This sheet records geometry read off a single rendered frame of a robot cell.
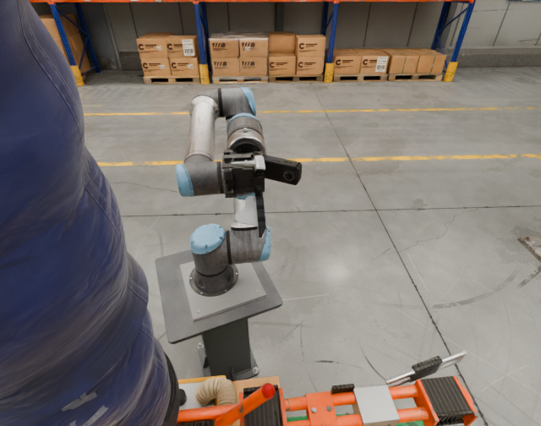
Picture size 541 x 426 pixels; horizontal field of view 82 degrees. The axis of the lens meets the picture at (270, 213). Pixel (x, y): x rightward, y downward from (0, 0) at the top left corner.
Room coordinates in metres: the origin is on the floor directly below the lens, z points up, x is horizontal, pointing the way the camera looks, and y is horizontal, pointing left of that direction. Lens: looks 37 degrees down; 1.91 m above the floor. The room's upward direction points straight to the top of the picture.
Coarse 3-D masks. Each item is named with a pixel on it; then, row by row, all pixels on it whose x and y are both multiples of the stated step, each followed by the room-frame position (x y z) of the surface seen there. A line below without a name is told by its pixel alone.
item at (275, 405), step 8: (240, 392) 0.27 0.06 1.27; (248, 392) 0.27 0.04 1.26; (280, 392) 0.27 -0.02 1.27; (240, 400) 0.25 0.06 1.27; (272, 400) 0.26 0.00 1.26; (280, 400) 0.25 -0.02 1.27; (256, 408) 0.24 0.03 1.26; (264, 408) 0.24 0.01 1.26; (272, 408) 0.24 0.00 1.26; (280, 408) 0.24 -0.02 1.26; (248, 416) 0.23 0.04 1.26; (256, 416) 0.23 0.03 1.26; (264, 416) 0.23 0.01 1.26; (272, 416) 0.23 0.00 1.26; (280, 416) 0.23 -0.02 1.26; (240, 424) 0.21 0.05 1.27; (248, 424) 0.22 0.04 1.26; (256, 424) 0.22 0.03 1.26; (264, 424) 0.22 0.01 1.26; (272, 424) 0.22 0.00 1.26; (280, 424) 0.22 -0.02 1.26
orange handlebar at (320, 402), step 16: (288, 400) 0.26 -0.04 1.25; (304, 400) 0.26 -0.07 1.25; (320, 400) 0.26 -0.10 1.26; (336, 400) 0.26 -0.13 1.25; (352, 400) 0.26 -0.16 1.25; (192, 416) 0.23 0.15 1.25; (208, 416) 0.24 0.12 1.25; (320, 416) 0.23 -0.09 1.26; (352, 416) 0.23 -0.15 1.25; (400, 416) 0.23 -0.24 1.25; (416, 416) 0.24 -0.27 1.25
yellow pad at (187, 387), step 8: (216, 376) 0.36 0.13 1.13; (224, 376) 0.36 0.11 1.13; (184, 384) 0.34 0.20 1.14; (192, 384) 0.34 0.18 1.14; (200, 384) 0.34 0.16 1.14; (184, 392) 0.31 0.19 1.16; (192, 392) 0.32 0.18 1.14; (184, 400) 0.30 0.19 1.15; (192, 400) 0.31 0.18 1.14; (216, 400) 0.31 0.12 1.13; (184, 408) 0.29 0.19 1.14
